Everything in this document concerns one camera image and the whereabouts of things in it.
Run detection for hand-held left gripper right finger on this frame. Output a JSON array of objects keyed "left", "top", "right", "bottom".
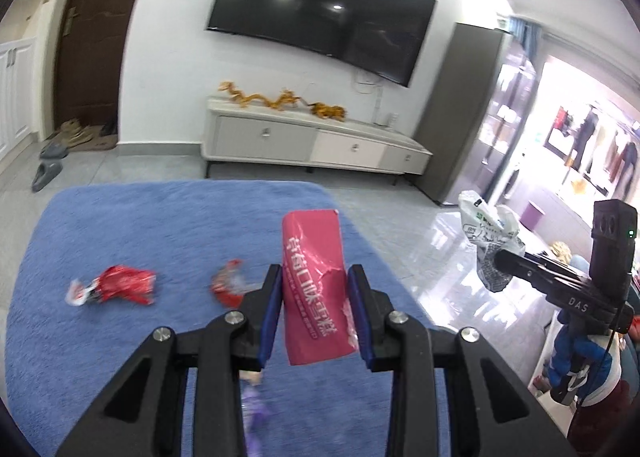
[{"left": 347, "top": 264, "right": 576, "bottom": 457}]

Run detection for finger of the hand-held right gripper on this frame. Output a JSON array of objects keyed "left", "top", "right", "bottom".
[{"left": 492, "top": 249, "right": 553, "bottom": 285}]

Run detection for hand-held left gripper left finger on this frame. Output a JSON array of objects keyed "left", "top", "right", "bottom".
[{"left": 55, "top": 264, "right": 283, "bottom": 457}]

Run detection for white plastic bag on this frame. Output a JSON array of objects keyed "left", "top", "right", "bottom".
[{"left": 459, "top": 190, "right": 526, "bottom": 294}]

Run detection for pink plastic packet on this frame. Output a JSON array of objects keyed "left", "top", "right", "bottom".
[{"left": 281, "top": 208, "right": 361, "bottom": 366}]

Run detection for purple stool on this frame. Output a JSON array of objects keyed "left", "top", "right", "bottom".
[{"left": 520, "top": 202, "right": 545, "bottom": 233}]

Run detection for red snack wrapper blue print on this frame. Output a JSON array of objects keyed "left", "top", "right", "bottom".
[{"left": 210, "top": 259, "right": 258, "bottom": 309}]

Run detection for purple foil wrapper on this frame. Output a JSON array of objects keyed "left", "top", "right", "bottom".
[{"left": 240, "top": 369, "right": 273, "bottom": 457}]

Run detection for blue fluffy blanket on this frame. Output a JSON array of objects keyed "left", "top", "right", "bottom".
[{"left": 5, "top": 180, "right": 451, "bottom": 457}]

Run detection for hanging clothes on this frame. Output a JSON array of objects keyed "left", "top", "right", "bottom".
[{"left": 550, "top": 104, "right": 640, "bottom": 188}]

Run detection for red wrapper with white end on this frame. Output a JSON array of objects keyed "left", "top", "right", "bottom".
[{"left": 66, "top": 264, "right": 157, "bottom": 308}]

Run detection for grey refrigerator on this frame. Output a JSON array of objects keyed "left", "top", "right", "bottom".
[{"left": 415, "top": 22, "right": 543, "bottom": 208}]

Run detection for grey television stand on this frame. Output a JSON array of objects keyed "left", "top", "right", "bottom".
[{"left": 200, "top": 94, "right": 433, "bottom": 185}]

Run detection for long golden dragon figurine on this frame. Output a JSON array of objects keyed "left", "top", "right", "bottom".
[{"left": 218, "top": 81, "right": 308, "bottom": 111}]

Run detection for blue curtain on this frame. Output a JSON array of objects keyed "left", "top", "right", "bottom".
[{"left": 510, "top": 16, "right": 543, "bottom": 58}]

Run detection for brown doormat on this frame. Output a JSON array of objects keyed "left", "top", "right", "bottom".
[{"left": 47, "top": 130, "right": 118, "bottom": 150}]

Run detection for brown shoes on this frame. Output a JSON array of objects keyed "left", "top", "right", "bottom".
[{"left": 59, "top": 120, "right": 93, "bottom": 145}]

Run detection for brown entrance door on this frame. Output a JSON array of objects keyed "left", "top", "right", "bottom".
[{"left": 52, "top": 0, "right": 161, "bottom": 140}]

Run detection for white wall cable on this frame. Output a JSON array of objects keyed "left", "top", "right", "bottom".
[{"left": 352, "top": 70, "right": 383, "bottom": 123}]

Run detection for black wall television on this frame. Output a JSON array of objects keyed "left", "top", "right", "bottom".
[{"left": 206, "top": 0, "right": 438, "bottom": 88}]

